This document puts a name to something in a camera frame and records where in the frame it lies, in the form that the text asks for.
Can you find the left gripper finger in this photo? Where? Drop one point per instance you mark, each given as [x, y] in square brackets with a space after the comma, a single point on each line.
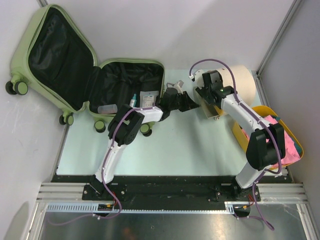
[186, 98]
[190, 105]

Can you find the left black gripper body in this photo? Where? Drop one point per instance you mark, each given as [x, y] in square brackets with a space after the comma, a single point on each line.
[181, 101]

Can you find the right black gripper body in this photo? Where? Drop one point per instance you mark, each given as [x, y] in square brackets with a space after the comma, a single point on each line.
[204, 92]

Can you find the white cylindrical container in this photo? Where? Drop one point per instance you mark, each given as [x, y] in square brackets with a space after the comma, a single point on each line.
[245, 87]

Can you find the pink fabric garment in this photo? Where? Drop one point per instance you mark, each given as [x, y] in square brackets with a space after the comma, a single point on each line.
[287, 145]

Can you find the teal fabric garment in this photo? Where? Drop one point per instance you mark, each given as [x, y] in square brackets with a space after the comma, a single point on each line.
[296, 145]

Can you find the green hard-shell suitcase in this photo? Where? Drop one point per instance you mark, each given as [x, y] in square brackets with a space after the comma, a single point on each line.
[55, 59]

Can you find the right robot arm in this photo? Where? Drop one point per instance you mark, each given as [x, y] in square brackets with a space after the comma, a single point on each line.
[227, 99]

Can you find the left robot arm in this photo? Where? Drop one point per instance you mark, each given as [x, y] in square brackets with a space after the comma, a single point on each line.
[126, 124]

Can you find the white labelled packet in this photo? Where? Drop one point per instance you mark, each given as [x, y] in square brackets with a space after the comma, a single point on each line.
[148, 98]

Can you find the clear plastic bottle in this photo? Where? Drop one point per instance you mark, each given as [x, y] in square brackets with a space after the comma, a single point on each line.
[107, 109]

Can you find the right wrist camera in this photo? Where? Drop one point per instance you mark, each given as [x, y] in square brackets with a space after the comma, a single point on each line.
[197, 76]

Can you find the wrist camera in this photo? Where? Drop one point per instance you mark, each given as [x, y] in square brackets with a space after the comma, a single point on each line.
[197, 76]
[178, 85]

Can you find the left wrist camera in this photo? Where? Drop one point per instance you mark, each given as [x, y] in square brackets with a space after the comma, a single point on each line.
[178, 85]

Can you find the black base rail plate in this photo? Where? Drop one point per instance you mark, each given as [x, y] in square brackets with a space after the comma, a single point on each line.
[163, 192]

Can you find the right corner aluminium post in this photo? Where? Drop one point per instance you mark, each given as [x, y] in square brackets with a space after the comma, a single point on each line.
[284, 26]

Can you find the corner aluminium post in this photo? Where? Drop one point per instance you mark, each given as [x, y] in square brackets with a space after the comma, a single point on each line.
[42, 3]
[284, 26]

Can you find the white slotted cable duct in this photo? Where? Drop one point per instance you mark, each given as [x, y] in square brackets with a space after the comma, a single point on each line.
[160, 209]

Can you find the left corner aluminium post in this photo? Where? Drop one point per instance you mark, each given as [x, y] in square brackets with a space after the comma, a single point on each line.
[42, 3]

